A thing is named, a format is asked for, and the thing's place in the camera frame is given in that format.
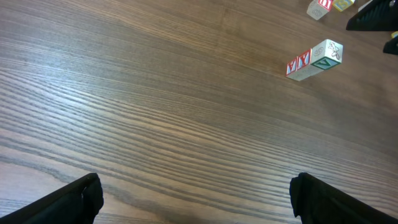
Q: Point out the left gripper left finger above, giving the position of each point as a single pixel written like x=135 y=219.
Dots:
x=77 y=202

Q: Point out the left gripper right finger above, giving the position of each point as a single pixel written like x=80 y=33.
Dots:
x=316 y=202

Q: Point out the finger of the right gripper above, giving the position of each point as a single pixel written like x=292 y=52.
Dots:
x=378 y=15
x=391 y=47

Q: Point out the wooden block with drawing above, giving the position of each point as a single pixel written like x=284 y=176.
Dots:
x=327 y=54

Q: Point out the wooden block teal side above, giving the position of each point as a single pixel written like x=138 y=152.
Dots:
x=305 y=68

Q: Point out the wooden block yellow side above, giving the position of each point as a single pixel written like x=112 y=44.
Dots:
x=342 y=5

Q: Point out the wooden block near centre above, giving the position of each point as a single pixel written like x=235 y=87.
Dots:
x=319 y=8

